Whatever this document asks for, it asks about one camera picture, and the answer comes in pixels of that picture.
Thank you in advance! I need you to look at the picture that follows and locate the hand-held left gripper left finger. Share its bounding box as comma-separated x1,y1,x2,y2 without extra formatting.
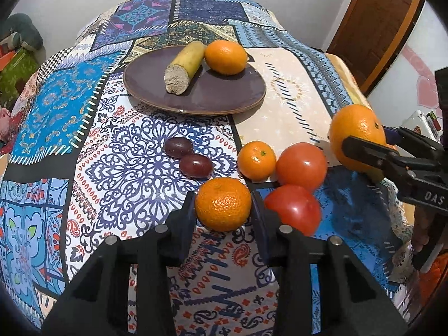
42,191,197,336

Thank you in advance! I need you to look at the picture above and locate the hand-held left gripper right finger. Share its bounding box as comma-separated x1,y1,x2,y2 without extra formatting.
251,191,409,336

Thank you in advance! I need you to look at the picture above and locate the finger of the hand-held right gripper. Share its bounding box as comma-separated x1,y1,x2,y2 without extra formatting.
341,136,400,176
381,125,405,146

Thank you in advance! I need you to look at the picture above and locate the large orange with stem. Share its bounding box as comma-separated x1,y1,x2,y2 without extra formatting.
328,104,387,173

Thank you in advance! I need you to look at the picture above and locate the orange with dimpled skin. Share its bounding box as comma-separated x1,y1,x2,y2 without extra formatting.
195,177,253,232

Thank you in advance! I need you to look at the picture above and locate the brown round plate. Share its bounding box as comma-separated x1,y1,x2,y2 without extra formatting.
123,45,267,115

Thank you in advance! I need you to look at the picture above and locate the dark purple grape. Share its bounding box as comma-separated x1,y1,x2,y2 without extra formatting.
164,137,193,158
179,154,213,178

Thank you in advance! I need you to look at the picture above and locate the small orange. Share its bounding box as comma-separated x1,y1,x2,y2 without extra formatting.
237,141,277,182

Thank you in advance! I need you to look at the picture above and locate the round red tomato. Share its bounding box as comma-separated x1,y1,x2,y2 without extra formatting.
275,142,328,192

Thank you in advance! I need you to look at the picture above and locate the patchwork printed tablecloth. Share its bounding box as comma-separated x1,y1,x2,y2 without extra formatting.
0,0,421,336

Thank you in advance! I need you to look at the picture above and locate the brown wooden door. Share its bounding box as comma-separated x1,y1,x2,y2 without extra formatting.
327,0,426,96

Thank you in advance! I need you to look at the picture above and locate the half banana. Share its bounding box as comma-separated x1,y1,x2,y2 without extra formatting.
164,41,205,95

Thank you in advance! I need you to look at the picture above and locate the smooth orange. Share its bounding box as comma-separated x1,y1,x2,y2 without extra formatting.
204,40,248,75

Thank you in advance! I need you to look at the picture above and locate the green printed cloth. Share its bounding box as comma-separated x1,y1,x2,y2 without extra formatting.
0,47,38,104

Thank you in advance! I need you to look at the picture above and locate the dark green cushion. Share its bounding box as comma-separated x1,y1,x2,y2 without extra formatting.
6,13,44,50

